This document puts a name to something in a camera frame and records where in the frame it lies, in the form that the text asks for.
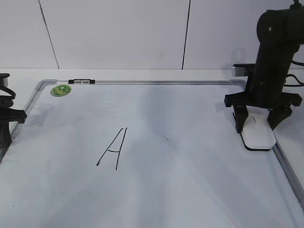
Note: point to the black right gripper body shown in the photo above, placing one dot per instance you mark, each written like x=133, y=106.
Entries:
x=263, y=99

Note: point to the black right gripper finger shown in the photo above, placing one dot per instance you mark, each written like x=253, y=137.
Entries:
x=277, y=115
x=240, y=115

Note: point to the white board eraser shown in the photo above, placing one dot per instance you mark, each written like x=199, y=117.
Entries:
x=257, y=135

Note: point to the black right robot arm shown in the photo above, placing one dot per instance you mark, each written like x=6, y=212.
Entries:
x=280, y=34

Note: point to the round green magnet sticker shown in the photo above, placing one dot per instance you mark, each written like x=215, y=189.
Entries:
x=60, y=90

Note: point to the black marker clip holder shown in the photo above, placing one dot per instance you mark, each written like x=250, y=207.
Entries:
x=81, y=81

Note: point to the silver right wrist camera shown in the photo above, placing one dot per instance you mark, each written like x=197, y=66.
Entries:
x=240, y=70

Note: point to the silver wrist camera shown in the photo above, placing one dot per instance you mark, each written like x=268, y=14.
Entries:
x=4, y=79
x=240, y=70

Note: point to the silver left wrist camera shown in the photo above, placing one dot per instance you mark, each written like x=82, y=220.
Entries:
x=4, y=79

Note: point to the white board with aluminium frame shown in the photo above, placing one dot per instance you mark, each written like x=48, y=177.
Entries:
x=140, y=156

